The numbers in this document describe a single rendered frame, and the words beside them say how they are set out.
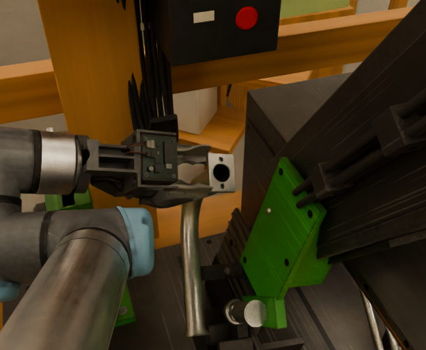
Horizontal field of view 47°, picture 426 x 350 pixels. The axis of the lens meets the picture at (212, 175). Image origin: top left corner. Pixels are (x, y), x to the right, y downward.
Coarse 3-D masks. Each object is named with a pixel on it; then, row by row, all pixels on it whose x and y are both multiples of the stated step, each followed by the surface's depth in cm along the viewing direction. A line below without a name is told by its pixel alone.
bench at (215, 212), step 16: (240, 192) 120; (176, 208) 115; (208, 208) 115; (224, 208) 115; (240, 208) 115; (160, 224) 111; (176, 224) 111; (208, 224) 111; (224, 224) 111; (160, 240) 108; (176, 240) 108; (0, 304) 95; (0, 320) 92
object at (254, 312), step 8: (232, 304) 74; (240, 304) 72; (248, 304) 70; (256, 304) 70; (264, 304) 71; (224, 312) 75; (232, 312) 73; (240, 312) 71; (248, 312) 69; (256, 312) 70; (264, 312) 70; (232, 320) 74; (240, 320) 71; (248, 320) 69; (256, 320) 69; (264, 320) 70
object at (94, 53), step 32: (64, 0) 70; (96, 0) 72; (128, 0) 73; (64, 32) 73; (96, 32) 75; (128, 32) 76; (64, 64) 76; (96, 64) 78; (128, 64) 80; (64, 96) 79; (96, 96) 81; (128, 96) 83; (96, 128) 85; (128, 128) 87; (96, 192) 94
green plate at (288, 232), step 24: (288, 168) 65; (288, 192) 65; (264, 216) 71; (288, 216) 65; (312, 216) 60; (264, 240) 71; (288, 240) 65; (312, 240) 62; (264, 264) 72; (288, 264) 65; (312, 264) 68; (264, 288) 72
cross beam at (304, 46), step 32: (288, 32) 98; (320, 32) 99; (352, 32) 101; (384, 32) 104; (32, 64) 87; (192, 64) 94; (224, 64) 96; (256, 64) 98; (288, 64) 101; (320, 64) 104; (0, 96) 85; (32, 96) 87
